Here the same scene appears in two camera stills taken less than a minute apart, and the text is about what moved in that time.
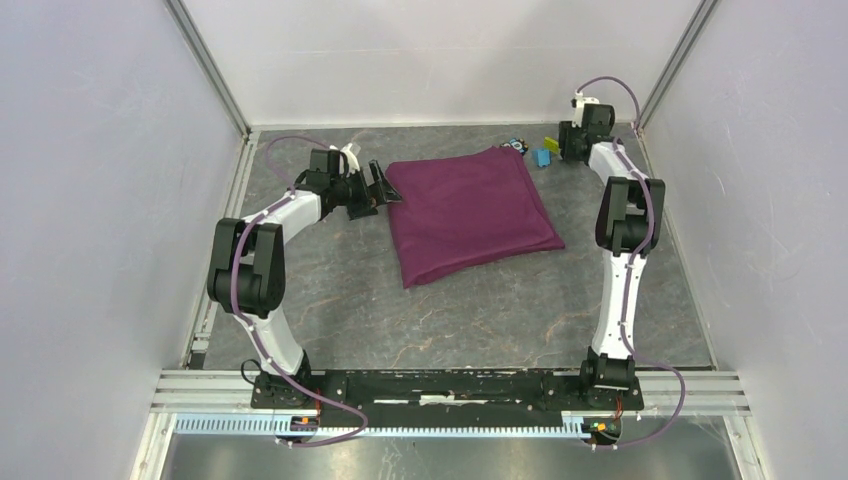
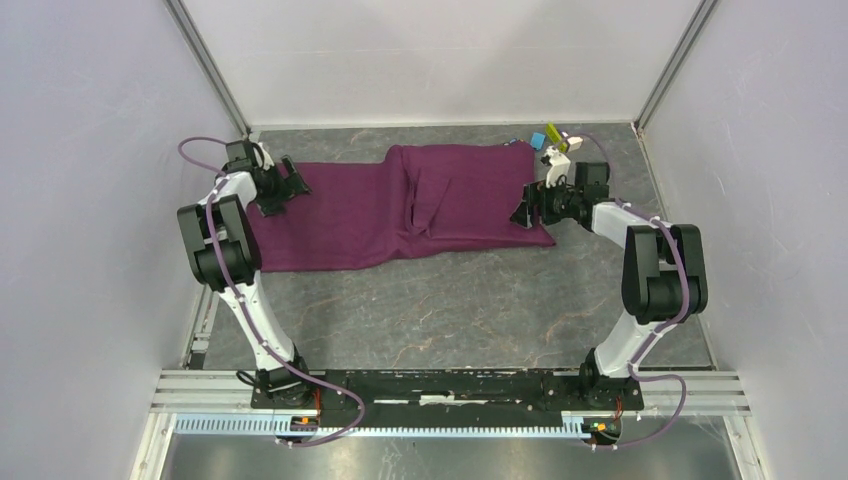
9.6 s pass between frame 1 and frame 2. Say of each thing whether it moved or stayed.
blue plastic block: moved
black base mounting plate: stayed
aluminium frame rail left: stayed
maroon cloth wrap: moved
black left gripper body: moved
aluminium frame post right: stayed
